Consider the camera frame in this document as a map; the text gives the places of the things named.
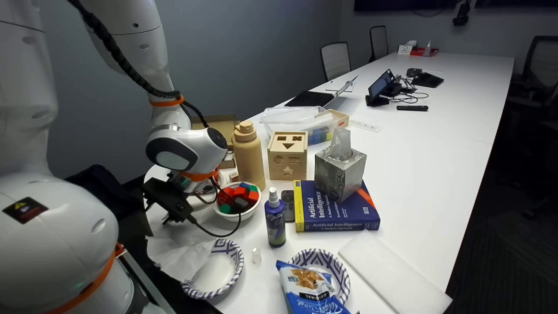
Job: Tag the small clear bottle cap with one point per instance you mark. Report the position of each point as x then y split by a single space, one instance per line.
256 257

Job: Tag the clear plastic container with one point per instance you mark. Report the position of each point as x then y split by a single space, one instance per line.
317 121

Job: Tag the grey remote control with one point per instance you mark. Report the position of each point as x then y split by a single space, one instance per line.
287 197

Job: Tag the blue patterned paper plate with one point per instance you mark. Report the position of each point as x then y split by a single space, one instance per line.
221 274

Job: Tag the black marker pen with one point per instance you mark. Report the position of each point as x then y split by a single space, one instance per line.
413 107

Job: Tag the wooden shape sorter box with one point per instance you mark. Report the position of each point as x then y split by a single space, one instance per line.
289 155

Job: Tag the white foam sheet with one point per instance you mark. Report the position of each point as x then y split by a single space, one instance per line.
400 285

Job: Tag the black tablet on stand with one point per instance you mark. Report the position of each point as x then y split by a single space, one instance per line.
383 89

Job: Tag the grey tissue box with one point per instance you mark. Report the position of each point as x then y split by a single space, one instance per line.
339 168

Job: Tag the blue snack bag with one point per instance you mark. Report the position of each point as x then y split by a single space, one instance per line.
310 290

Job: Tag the grey office chair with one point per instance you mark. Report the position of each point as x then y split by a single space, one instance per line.
336 59

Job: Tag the white tissue paper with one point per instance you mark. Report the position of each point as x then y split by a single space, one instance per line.
181 262

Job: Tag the black laptop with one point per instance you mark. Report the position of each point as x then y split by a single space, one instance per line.
310 98

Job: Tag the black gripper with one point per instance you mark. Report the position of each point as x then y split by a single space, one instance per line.
170 197

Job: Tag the blue textbook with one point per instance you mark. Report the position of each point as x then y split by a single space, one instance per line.
317 211

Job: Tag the white bowl with blocks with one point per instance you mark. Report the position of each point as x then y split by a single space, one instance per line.
238 201

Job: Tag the blue spray bottle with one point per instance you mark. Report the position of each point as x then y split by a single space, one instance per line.
275 216

